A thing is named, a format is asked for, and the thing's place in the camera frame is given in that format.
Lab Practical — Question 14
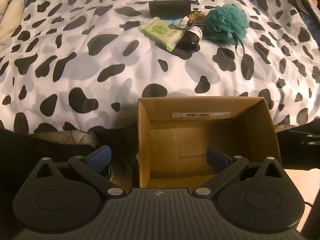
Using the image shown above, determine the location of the brown cardboard box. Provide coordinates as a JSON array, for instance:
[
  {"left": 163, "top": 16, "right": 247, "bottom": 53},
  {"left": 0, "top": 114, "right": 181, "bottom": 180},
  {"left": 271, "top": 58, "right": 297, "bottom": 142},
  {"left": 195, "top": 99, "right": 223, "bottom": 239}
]
[{"left": 136, "top": 97, "right": 282, "bottom": 189}]

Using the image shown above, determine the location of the teal bath loofah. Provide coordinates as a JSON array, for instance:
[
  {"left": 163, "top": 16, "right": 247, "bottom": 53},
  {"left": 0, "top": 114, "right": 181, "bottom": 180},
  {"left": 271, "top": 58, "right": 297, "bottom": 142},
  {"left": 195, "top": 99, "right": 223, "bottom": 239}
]
[{"left": 202, "top": 4, "right": 249, "bottom": 58}]

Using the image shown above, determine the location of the dark cloth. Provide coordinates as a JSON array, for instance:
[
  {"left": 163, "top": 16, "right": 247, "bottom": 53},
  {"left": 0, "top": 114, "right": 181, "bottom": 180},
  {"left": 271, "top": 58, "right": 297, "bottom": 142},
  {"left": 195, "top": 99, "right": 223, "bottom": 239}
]
[{"left": 0, "top": 129, "right": 110, "bottom": 230}]

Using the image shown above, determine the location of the grey patterned cloth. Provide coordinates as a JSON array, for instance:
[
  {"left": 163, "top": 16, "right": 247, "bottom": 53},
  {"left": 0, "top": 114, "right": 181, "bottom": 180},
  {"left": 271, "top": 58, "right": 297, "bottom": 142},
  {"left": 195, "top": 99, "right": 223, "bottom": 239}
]
[{"left": 30, "top": 129, "right": 97, "bottom": 147}]

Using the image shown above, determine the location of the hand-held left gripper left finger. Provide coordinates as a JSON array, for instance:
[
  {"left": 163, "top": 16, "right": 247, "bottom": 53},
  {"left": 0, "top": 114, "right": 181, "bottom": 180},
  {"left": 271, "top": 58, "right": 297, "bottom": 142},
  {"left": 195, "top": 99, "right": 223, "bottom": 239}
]
[{"left": 32, "top": 145, "right": 127, "bottom": 198}]

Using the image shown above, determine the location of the black foam sponge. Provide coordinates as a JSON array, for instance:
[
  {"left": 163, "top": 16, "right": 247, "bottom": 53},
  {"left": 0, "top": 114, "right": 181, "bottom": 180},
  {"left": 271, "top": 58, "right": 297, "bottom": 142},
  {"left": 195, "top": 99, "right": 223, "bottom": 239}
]
[{"left": 149, "top": 0, "right": 190, "bottom": 18}]

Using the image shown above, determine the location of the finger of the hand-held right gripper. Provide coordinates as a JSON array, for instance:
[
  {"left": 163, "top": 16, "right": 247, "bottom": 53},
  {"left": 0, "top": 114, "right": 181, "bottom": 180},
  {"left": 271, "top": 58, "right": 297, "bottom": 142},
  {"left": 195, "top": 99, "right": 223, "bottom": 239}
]
[{"left": 287, "top": 129, "right": 320, "bottom": 147}]

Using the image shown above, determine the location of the grey braided cable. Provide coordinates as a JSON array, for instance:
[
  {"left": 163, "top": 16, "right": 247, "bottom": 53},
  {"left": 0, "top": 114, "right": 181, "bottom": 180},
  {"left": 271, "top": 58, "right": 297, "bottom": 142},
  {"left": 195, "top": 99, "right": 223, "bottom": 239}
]
[{"left": 169, "top": 20, "right": 203, "bottom": 32}]

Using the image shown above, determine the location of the green wet wipes pack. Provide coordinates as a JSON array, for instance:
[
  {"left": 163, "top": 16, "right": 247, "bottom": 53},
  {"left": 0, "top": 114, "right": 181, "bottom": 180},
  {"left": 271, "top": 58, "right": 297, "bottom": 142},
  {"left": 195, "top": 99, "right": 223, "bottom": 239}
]
[{"left": 138, "top": 17, "right": 184, "bottom": 53}]

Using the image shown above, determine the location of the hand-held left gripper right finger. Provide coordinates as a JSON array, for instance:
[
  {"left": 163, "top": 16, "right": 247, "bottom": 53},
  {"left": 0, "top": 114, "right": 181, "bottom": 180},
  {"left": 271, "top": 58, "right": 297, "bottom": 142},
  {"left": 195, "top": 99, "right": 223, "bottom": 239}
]
[{"left": 193, "top": 147, "right": 287, "bottom": 198}]

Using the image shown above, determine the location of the small brown soft toy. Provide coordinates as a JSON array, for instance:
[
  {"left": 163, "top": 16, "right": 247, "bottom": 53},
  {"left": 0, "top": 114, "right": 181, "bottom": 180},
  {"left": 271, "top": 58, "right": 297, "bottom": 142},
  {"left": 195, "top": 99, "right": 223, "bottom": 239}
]
[{"left": 184, "top": 10, "right": 208, "bottom": 27}]

